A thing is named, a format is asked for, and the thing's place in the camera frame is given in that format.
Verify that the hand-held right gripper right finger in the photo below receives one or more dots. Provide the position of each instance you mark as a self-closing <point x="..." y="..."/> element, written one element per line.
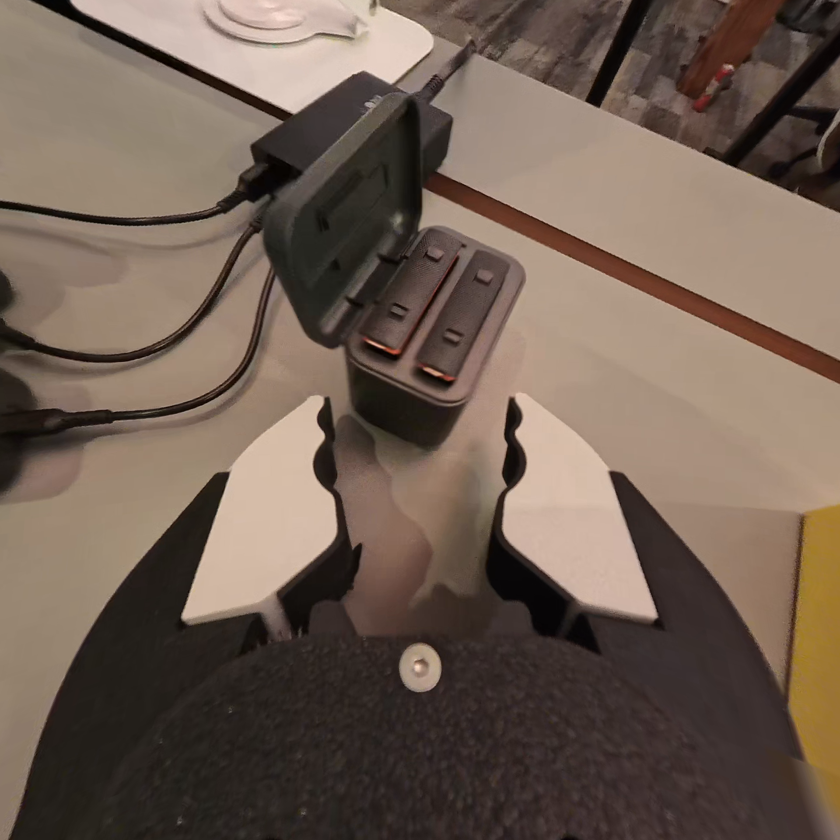
<point x="571" y="538"/>

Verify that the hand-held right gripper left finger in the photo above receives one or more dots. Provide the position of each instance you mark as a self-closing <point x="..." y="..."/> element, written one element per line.
<point x="262" y="525"/>

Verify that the dark grey battery charging case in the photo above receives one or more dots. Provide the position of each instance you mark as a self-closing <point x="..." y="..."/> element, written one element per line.
<point x="407" y="407"/>

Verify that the black battery orange trim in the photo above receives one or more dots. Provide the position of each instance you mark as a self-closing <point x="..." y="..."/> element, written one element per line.
<point x="463" y="315"/>
<point x="410" y="295"/>

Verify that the yellow plastic bin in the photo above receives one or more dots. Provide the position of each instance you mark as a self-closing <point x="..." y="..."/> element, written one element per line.
<point x="820" y="623"/>

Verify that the dark grey multiport power adapter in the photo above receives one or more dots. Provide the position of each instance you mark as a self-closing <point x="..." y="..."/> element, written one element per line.
<point x="328" y="124"/>

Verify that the small red object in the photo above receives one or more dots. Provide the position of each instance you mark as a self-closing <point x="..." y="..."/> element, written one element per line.
<point x="715" y="88"/>

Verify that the white table mat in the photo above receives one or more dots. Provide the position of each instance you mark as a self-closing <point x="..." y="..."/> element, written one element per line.
<point x="164" y="52"/>

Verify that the black metal stand leg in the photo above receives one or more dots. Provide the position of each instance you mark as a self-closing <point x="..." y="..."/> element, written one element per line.
<point x="787" y="98"/>
<point x="617" y="52"/>

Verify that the brown wooden post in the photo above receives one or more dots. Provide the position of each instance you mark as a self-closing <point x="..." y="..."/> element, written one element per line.
<point x="728" y="46"/>

